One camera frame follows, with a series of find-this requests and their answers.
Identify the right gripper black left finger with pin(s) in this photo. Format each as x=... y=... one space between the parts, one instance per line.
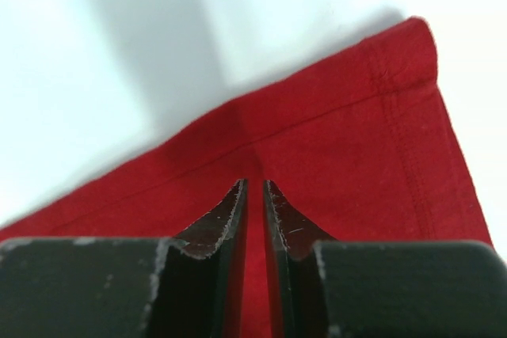
x=187 y=285

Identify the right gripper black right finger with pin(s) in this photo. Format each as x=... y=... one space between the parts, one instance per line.
x=322 y=287

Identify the red t shirt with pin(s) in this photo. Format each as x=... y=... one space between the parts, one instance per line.
x=360 y=142

